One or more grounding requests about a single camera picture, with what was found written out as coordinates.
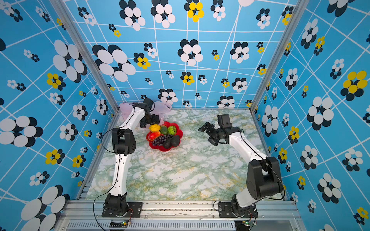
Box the yellow lemon fruit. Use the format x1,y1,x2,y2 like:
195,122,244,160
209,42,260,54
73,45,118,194
149,124,161,133

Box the pink printed plastic bag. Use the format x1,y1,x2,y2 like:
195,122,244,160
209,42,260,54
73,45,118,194
120,101,172,124

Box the green orange papaya fruit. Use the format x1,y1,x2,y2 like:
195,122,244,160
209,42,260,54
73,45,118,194
160,125,168,135

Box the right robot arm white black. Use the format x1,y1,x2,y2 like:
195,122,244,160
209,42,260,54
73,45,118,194
198,122,284,217

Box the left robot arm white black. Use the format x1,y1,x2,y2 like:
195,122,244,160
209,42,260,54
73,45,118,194
102,98,160,217

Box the red yellow mango fruit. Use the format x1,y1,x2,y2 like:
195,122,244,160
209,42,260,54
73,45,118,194
147,131,161,141

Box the green round fruit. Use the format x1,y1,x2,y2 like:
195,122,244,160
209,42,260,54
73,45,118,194
167,125,177,135

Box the dark purple grape bunch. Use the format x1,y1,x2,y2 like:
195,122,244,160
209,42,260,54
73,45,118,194
152,134,173,146

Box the red flower-shaped plate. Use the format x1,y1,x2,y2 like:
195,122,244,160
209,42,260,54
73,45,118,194
146,121,183,152

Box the dark avocado left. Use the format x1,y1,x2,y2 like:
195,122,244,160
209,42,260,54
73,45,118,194
162,138,172,149

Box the dark avocado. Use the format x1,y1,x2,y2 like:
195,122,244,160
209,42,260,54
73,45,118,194
162,138,172,149
171,135,180,147

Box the dark avocado right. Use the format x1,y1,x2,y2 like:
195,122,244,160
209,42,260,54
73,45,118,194
171,135,180,147

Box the right green circuit board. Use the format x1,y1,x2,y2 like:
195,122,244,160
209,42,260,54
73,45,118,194
234,220,250,230

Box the green circuit board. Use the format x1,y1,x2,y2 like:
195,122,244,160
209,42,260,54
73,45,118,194
109,221,129,228
234,220,250,230

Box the left green circuit board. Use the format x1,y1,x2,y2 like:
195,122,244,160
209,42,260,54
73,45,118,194
109,221,129,228

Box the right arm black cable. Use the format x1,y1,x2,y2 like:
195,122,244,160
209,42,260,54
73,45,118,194
238,131,286,201

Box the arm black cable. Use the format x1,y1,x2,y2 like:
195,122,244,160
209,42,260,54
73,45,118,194
92,128,128,231
238,131,286,201

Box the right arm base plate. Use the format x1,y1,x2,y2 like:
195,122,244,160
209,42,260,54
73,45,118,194
217,202,259,218

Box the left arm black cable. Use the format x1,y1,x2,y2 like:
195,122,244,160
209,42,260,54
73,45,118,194
92,128,128,231

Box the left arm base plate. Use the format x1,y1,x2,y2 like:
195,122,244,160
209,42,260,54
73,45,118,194
102,202,143,218

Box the left aluminium corner post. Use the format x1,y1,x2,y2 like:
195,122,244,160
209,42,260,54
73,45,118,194
50,1,119,111

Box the aluminium corner post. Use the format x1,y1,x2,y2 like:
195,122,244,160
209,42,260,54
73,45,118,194
50,1,119,111
250,0,310,113

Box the aluminium front rail frame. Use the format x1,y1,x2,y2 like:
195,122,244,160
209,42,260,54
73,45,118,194
55,201,306,231

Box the right aluminium corner post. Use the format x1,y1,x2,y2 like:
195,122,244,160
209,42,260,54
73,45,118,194
250,0,310,113

